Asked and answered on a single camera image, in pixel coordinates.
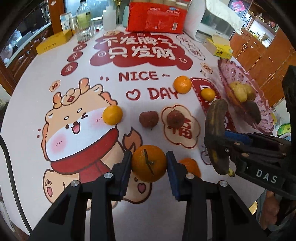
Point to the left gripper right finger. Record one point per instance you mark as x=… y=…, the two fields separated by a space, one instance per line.
x=214 y=205

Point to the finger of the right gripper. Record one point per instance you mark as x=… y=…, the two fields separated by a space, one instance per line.
x=231 y=152
x=238 y=136

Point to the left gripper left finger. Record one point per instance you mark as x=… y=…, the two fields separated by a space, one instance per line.
x=65 y=219

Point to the dark avocado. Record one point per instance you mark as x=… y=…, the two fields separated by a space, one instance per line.
x=253 y=111

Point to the blackened banana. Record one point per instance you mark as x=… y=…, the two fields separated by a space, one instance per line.
x=214 y=128

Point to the stemmed orange tangerine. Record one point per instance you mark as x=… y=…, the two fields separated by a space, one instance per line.
x=149 y=163

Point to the small yellow-orange tangerine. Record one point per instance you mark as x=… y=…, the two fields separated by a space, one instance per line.
x=208 y=94

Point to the pink plastic fruit bowl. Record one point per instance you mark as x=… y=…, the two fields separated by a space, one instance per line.
x=230 y=72

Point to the red lychee with stem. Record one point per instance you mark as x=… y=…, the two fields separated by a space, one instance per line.
x=175 y=119

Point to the wooden cabinet right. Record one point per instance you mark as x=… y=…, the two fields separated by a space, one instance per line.
x=266 y=65

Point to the large orange tangerine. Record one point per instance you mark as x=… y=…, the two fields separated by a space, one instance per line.
x=182 y=84

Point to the dark red lychee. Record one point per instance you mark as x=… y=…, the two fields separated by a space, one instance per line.
x=149 y=119

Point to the yellow tissue box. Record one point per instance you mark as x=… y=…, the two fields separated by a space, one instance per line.
x=219 y=47

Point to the printed cartoon table cover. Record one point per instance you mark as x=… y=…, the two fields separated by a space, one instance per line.
x=79 y=107

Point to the small tangerine near pear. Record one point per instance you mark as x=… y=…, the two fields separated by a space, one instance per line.
x=112 y=115

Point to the white appliance with cloth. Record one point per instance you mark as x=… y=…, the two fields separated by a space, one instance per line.
x=207 y=18

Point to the red bottle multipack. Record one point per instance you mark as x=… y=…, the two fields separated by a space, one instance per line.
x=157 y=16

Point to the flat yellow box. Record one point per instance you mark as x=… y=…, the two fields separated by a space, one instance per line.
x=54 y=41

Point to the white squeeze bottle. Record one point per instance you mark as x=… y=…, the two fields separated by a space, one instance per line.
x=109 y=18

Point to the clear drinking glass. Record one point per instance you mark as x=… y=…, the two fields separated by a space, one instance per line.
x=84 y=31

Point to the clear plastic bottle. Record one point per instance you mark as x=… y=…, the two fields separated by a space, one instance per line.
x=83 y=14

